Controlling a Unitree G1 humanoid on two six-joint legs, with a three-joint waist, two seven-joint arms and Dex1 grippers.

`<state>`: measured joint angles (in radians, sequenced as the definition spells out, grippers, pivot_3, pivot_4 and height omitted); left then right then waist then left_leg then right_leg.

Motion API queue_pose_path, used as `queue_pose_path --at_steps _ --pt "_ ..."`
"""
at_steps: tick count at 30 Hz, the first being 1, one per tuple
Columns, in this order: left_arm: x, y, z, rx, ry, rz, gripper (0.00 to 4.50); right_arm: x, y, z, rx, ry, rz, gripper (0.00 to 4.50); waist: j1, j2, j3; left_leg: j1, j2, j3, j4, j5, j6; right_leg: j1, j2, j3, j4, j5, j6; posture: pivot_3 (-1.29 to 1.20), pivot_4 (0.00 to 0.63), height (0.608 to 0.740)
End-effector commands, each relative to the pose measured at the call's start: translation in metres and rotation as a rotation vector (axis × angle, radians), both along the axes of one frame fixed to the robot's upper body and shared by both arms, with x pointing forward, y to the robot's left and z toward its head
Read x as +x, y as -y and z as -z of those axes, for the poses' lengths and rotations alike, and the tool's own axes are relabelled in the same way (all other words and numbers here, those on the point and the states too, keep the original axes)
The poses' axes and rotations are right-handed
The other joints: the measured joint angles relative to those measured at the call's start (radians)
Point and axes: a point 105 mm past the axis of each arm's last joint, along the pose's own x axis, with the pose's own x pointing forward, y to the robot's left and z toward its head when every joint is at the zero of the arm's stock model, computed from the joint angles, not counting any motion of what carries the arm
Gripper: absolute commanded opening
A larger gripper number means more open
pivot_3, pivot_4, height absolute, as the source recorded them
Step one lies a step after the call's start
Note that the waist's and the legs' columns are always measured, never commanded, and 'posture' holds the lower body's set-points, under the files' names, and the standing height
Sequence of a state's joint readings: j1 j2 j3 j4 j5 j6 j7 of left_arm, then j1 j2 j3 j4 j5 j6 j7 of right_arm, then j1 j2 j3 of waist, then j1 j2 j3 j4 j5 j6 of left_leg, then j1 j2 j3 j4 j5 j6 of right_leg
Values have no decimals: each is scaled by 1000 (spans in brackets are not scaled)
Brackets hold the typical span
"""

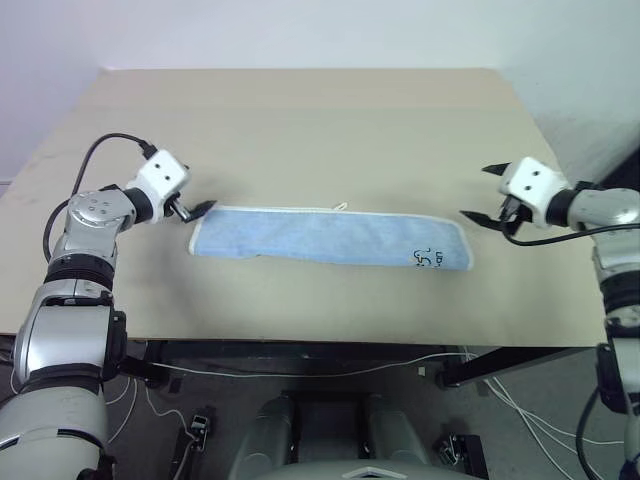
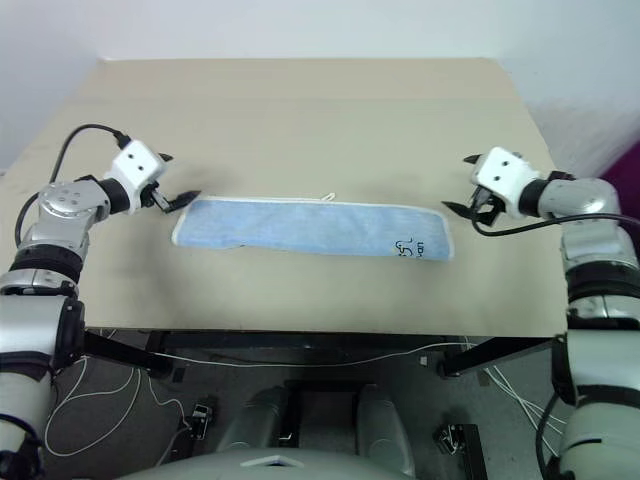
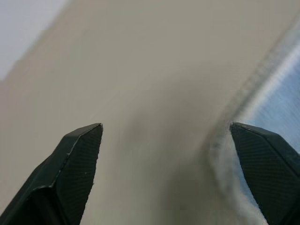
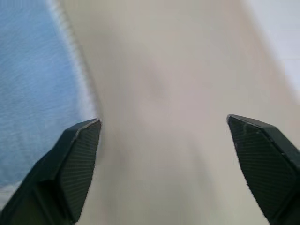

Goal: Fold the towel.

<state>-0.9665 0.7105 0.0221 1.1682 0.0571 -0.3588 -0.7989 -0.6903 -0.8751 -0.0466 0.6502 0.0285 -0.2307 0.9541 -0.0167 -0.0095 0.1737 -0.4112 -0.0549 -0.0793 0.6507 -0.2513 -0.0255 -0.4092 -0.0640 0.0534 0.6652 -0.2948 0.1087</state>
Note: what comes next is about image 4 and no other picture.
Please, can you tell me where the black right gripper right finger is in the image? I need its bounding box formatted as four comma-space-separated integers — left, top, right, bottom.
226, 114, 300, 225

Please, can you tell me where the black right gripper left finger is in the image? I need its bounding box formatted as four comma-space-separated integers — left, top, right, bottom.
0, 118, 102, 225

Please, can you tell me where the light blue towel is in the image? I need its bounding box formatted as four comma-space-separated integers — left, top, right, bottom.
0, 0, 98, 189

